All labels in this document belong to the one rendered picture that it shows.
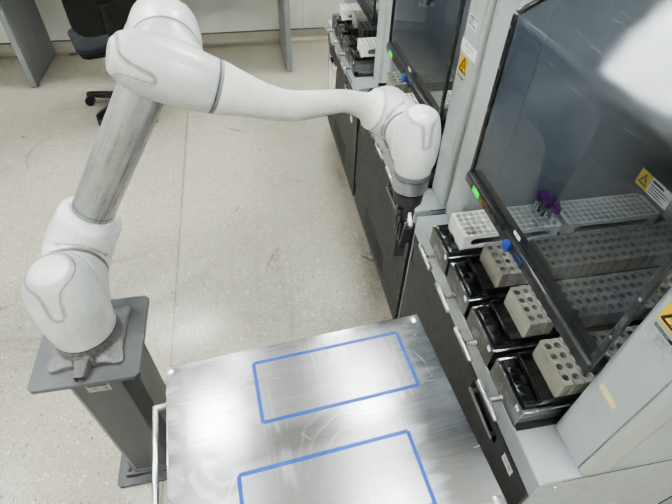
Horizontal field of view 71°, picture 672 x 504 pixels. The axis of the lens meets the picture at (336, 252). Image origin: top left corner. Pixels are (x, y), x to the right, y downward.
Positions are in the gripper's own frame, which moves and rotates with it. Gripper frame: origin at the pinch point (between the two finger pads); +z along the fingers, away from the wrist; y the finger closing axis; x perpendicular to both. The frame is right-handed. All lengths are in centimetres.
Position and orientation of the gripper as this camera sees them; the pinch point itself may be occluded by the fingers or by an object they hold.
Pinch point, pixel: (399, 245)
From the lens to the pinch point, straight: 133.1
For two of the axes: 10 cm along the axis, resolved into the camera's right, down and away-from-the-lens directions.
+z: -0.2, 7.0, 7.1
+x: -9.9, 0.6, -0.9
